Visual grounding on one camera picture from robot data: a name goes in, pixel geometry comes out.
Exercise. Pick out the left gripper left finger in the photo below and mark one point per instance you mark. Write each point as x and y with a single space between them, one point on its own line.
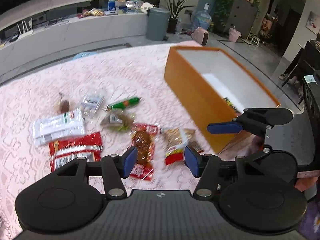
113 168

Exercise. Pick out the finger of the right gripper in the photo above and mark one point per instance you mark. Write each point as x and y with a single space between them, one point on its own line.
230 127

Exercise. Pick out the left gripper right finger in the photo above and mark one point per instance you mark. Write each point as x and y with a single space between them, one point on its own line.
214 174

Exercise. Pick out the braised meat red packet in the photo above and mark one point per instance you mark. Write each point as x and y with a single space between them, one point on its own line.
143 139

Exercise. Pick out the yellow red peanut snack bag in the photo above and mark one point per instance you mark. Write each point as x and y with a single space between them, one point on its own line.
176 140

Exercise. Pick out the white blue snack packet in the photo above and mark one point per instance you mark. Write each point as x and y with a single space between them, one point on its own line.
46 130

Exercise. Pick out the green sausage stick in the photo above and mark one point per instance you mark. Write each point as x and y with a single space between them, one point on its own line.
124 103

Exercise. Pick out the orange cardboard box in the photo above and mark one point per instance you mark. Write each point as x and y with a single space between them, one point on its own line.
214 87

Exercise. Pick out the clear bag green nuts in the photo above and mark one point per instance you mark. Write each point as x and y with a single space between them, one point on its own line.
118 121

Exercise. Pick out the red silver snack bag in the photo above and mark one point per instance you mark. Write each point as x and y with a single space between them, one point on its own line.
63 151

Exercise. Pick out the clear pack white candies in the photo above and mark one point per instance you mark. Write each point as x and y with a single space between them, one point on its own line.
91 102

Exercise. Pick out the small wrapped brown pastry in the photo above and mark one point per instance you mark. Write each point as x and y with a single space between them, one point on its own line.
64 104

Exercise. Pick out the pink bucket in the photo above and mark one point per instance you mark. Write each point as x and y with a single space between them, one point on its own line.
234 34

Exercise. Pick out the pink small heater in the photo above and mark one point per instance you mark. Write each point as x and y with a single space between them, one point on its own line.
200 35

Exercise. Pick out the large water bottle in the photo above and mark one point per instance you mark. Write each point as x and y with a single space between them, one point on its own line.
201 19

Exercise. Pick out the dark grey drawer cabinet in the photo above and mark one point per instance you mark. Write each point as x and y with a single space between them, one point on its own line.
241 16

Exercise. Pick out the potted green plant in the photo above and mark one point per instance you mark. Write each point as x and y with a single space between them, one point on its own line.
175 7

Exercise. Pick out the grey trash bin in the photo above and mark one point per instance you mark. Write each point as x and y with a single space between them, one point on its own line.
158 19

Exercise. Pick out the long grey tv bench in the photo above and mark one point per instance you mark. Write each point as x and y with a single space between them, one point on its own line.
76 32

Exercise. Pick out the white wifi router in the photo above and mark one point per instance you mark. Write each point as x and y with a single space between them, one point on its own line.
25 29

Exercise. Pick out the teddy bear gift box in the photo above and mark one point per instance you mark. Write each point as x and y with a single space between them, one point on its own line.
114 5

